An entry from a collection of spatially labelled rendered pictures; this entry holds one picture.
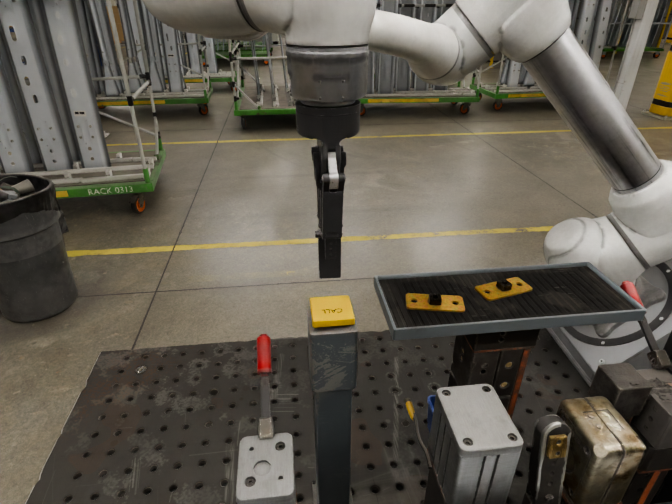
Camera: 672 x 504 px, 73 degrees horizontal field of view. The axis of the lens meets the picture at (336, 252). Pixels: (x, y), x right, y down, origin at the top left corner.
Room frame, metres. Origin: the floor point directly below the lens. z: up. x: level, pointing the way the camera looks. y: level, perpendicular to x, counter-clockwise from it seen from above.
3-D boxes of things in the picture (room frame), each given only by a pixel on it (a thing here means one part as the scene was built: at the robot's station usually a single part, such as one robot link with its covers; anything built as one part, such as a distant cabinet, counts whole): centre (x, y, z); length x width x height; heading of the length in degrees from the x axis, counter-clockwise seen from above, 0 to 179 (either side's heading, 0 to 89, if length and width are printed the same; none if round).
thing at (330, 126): (0.54, 0.01, 1.40); 0.08 x 0.07 x 0.09; 6
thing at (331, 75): (0.54, 0.01, 1.48); 0.09 x 0.09 x 0.06
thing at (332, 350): (0.53, 0.01, 0.92); 0.08 x 0.08 x 0.44; 7
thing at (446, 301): (0.54, -0.15, 1.17); 0.08 x 0.04 x 0.01; 85
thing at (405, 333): (0.56, -0.25, 1.16); 0.37 x 0.14 x 0.02; 97
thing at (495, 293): (0.58, -0.26, 1.17); 0.08 x 0.04 x 0.01; 110
